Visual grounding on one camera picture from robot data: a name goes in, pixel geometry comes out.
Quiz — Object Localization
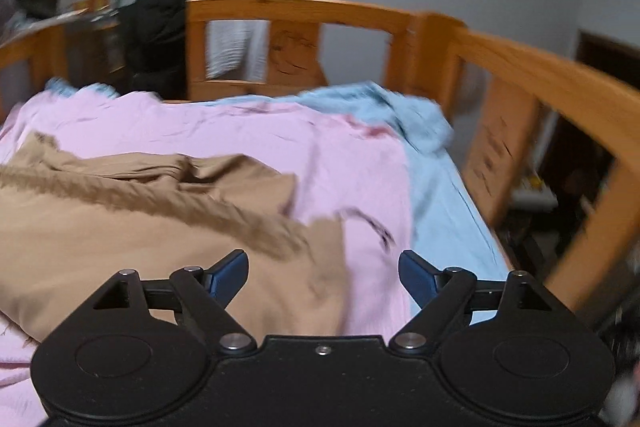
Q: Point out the wooden bed frame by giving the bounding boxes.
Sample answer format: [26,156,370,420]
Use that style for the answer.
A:
[0,0,640,309]

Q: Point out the white towel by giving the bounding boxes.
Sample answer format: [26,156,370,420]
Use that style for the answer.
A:
[205,19,271,83]

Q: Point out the yellow object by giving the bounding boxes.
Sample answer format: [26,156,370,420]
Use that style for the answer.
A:
[517,176,559,208]

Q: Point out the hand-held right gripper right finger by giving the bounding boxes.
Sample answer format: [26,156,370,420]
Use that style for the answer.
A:
[388,249,554,355]

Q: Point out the tan zip jacket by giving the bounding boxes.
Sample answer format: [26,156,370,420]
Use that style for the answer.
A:
[0,132,352,344]

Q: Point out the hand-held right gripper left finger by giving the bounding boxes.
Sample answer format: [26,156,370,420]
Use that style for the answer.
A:
[91,249,258,355]

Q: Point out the dark wooden door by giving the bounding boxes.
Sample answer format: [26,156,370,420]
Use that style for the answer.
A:
[574,28,640,90]

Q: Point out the light blue blanket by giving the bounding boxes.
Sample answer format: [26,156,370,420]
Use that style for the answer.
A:
[45,78,517,326]

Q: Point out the black jacket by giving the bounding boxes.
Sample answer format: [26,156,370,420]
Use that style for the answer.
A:
[117,0,217,100]

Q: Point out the pink bed sheet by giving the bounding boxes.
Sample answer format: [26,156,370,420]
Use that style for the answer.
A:
[0,89,417,427]

